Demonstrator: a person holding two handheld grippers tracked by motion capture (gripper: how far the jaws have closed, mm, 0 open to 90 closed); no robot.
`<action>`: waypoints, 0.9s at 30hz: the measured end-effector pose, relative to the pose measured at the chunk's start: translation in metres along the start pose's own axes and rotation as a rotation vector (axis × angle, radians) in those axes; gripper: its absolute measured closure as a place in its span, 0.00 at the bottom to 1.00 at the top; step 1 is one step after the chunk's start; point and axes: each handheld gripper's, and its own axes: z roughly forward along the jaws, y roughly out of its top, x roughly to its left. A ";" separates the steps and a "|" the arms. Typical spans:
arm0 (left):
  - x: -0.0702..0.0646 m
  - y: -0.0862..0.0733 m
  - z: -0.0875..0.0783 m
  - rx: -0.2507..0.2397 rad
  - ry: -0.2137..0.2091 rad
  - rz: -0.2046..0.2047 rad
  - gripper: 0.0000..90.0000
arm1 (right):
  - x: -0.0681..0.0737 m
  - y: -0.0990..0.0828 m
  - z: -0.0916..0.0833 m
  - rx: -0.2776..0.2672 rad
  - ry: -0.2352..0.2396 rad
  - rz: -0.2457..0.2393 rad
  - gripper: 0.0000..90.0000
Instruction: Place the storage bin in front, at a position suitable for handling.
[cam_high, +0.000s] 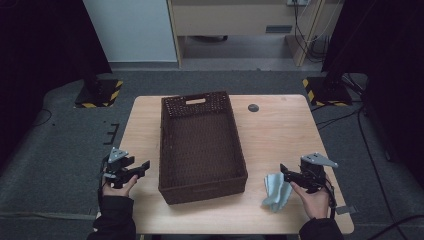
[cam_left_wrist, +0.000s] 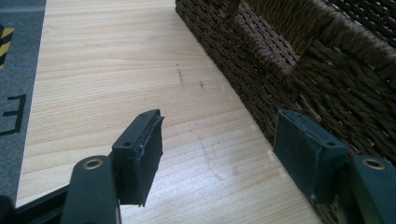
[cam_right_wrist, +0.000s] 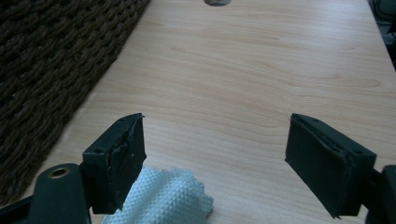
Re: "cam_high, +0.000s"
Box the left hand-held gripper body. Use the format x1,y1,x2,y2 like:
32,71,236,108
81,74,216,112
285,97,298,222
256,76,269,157
100,147,133,189

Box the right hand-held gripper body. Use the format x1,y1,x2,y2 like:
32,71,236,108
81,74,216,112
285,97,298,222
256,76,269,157
293,152,338,194

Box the light blue cloth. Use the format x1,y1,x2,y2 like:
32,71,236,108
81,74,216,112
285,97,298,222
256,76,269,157
261,172,294,213

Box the brown woven basket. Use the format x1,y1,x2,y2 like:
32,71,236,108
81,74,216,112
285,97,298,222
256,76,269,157
157,91,249,206

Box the person's right hand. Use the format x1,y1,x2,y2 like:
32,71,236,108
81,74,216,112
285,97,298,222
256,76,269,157
290,182,331,220

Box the person's left hand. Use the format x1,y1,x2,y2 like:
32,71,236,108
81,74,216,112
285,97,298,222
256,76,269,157
102,175,139,198

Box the black floor tape marks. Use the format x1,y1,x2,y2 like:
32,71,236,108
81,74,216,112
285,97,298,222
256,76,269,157
103,123,120,146

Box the striped black stand base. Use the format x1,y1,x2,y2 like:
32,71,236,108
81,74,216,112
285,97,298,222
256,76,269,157
302,76,353,108
74,78,124,109

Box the white panel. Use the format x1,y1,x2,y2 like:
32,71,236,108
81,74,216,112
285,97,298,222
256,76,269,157
82,0,178,63

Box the black curtain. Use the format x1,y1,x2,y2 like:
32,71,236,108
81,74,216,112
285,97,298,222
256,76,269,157
0,0,113,168
321,0,424,188

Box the beige wooden desk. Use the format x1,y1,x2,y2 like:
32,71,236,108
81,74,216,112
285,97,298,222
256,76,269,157
166,0,344,68

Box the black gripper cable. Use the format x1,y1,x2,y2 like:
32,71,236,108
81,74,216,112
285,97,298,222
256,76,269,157
97,155,109,206
324,178,338,219

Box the black floor cable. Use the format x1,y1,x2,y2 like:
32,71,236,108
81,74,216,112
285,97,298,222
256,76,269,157
366,214,424,240
314,108,362,131
357,106,401,234
33,108,53,128

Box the black hanging cable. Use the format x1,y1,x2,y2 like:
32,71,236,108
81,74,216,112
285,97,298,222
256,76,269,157
292,0,331,64

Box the white hanging cable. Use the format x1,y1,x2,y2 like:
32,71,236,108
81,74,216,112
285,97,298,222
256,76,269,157
301,0,344,44

